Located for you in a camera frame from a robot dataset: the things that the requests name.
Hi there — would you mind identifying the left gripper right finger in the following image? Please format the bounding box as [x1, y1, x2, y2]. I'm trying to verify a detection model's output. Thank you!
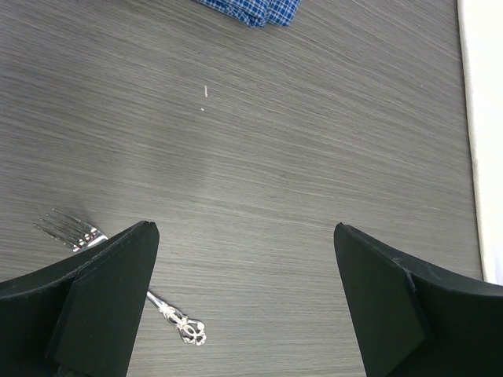
[333, 223, 502, 376]

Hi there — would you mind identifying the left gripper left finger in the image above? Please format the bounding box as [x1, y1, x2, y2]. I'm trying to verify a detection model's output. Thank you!
[1, 221, 160, 376]

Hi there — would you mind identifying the ornate silver fork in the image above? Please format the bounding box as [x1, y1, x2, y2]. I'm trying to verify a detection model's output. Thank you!
[33, 208, 207, 346]

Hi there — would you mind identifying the white cloth napkin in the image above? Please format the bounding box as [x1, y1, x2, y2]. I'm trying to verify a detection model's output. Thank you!
[457, 1, 502, 285]

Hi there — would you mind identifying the blue checkered cloth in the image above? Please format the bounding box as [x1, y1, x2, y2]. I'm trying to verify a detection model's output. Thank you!
[198, 0, 300, 27]

